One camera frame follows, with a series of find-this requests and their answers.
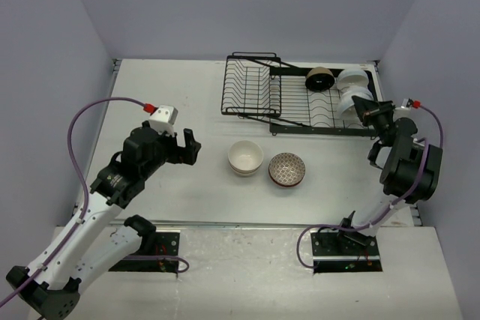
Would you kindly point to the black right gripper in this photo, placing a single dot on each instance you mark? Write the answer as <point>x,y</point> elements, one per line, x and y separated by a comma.
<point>366,109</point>

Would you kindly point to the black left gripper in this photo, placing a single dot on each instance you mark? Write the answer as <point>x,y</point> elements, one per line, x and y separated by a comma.
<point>179,155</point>

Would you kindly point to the white bowl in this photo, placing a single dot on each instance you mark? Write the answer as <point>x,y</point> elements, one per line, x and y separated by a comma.
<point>358,91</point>
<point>346,109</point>
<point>352,77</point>

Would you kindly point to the white bowl front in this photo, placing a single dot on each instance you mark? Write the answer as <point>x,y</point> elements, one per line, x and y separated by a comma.
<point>346,109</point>

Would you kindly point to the cream bowl orange flower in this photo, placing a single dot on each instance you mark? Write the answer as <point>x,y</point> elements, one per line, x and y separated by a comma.
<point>244,173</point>

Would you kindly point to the red patterned bowl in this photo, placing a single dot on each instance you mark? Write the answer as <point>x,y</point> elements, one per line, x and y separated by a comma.
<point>286,182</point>

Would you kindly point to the brown patterned bowl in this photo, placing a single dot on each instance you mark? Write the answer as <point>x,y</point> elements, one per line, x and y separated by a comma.
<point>286,165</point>

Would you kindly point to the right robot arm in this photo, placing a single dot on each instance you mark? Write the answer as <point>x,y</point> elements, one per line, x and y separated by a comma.
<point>410,167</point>

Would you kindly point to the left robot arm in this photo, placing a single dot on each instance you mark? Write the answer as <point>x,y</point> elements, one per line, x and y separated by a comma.
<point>53,283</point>

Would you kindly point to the beige bowl black interior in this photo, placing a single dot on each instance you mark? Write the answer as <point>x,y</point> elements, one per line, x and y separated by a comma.
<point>319,79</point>

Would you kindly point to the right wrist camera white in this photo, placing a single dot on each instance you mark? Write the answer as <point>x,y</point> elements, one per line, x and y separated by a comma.
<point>405,106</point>

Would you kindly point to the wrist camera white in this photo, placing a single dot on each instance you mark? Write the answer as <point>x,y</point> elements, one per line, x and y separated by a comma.
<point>405,106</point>
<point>162,120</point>

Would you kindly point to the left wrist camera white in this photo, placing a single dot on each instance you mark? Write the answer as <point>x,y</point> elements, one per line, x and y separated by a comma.
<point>162,120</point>

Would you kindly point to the black wire dish rack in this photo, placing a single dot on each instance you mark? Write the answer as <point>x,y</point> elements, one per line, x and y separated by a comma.
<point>261,87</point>

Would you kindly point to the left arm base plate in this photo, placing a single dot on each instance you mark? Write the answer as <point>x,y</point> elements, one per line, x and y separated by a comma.
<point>162,244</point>

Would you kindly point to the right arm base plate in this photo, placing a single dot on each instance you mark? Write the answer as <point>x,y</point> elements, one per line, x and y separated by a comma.
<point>337,252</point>

